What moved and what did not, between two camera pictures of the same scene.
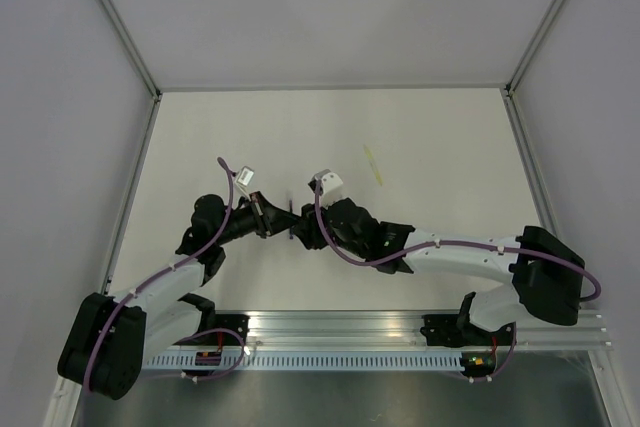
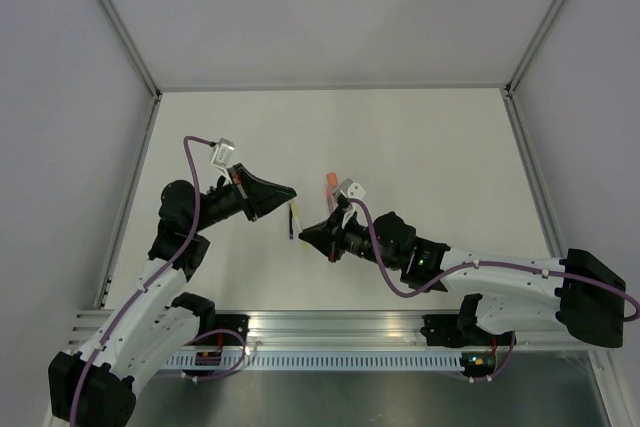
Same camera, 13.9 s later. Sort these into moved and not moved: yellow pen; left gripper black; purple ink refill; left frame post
Moved: yellow pen; left gripper black
Not moved: left frame post; purple ink refill
